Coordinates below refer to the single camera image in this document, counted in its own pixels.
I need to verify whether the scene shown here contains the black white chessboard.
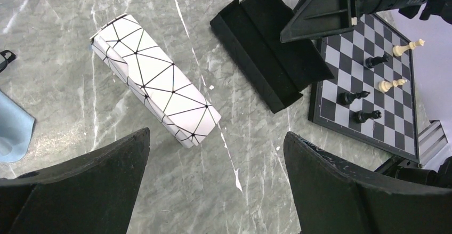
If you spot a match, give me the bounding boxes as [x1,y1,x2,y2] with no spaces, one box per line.
[309,14,420,163]

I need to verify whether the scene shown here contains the black chess piece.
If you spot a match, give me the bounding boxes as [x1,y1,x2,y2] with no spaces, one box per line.
[353,110,382,123]
[364,53,390,69]
[338,91,371,105]

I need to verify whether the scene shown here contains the white chess pawn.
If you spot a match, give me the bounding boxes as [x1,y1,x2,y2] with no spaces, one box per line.
[378,79,407,93]

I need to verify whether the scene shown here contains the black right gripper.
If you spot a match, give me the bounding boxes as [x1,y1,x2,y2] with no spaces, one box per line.
[280,0,451,43]

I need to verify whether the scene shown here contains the black glasses case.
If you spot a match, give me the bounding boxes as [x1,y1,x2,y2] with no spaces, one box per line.
[210,0,334,114]

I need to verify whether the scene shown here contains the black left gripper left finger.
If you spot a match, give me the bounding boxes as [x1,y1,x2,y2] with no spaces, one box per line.
[1,128,150,233]

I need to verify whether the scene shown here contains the white geometric glasses case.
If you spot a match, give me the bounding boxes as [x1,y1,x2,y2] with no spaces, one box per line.
[90,13,221,148]

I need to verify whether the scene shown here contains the light blue cleaning cloth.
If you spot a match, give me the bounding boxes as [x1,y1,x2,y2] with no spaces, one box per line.
[1,93,35,163]

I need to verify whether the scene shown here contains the thin black framed glasses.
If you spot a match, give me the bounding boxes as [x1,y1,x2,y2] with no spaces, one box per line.
[0,50,17,72]

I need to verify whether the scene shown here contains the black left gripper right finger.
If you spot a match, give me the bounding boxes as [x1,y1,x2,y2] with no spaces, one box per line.
[284,132,451,233]

